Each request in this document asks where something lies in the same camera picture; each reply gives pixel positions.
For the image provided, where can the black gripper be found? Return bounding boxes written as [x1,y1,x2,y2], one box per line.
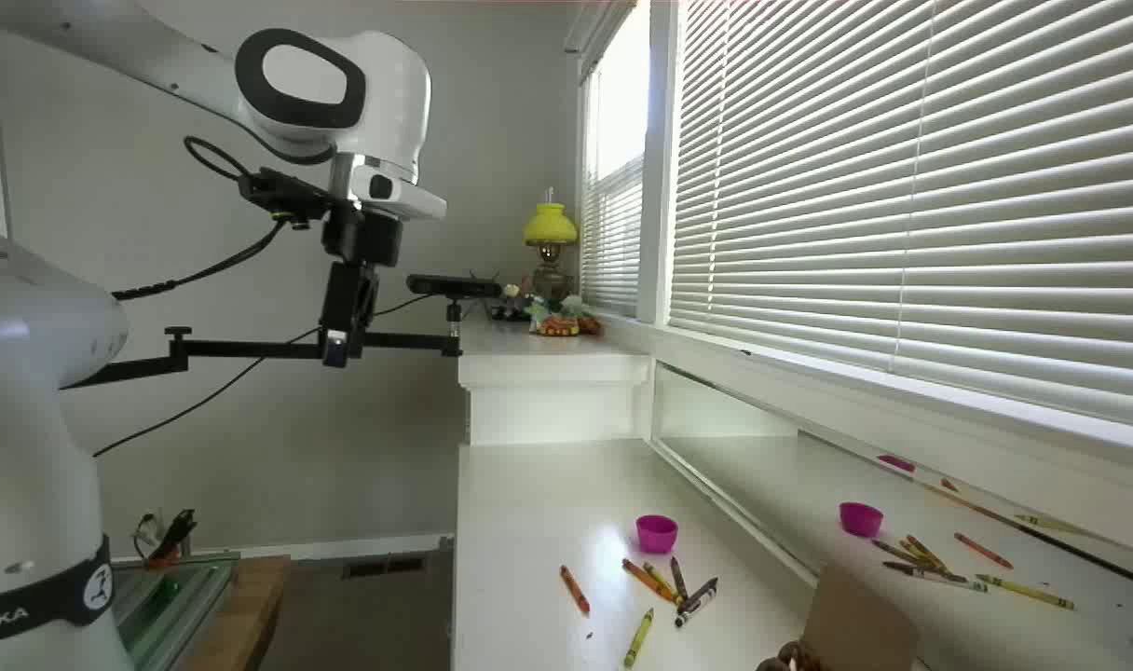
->
[322,200,405,374]

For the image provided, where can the yellow crayon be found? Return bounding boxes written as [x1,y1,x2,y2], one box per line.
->
[641,561,686,611]
[623,605,659,671]

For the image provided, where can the orange crayon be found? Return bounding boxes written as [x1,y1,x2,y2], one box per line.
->
[620,554,672,605]
[556,561,594,617]

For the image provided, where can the cardboard crayon box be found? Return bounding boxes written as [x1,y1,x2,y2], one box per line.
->
[753,561,923,671]

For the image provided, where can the dark small toy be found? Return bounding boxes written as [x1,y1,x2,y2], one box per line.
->
[483,283,536,329]

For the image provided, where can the dark floor vent grille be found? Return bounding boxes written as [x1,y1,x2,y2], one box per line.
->
[339,552,427,580]

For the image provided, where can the colourful small toy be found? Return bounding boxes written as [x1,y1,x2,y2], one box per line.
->
[525,293,605,344]

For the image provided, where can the yellow green toy figure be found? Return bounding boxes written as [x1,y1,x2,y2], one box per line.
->
[522,185,581,303]

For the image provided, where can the black hand tool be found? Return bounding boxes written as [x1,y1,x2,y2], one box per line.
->
[132,503,202,572]

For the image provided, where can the brown wooden side table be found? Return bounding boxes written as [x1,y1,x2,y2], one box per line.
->
[172,554,293,671]

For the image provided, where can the green glass tray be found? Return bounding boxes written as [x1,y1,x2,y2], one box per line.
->
[110,552,241,671]

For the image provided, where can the narrow white window blinds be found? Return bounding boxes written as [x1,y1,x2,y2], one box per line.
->
[584,2,651,321]

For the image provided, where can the pink plastic cup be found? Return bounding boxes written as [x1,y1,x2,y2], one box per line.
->
[633,510,681,557]

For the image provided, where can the wide white window blinds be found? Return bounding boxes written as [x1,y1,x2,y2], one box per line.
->
[667,0,1133,438]

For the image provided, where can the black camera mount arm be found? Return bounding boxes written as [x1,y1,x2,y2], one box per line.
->
[59,324,467,391]

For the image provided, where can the black bar stereo camera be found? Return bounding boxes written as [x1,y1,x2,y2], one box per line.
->
[401,272,508,303]

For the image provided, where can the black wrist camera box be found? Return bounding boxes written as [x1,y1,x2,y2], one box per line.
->
[235,164,343,229]

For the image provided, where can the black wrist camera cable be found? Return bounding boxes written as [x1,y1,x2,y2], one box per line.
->
[107,129,297,306]

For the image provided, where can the white window frame post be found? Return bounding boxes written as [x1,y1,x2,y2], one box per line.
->
[636,0,686,329]

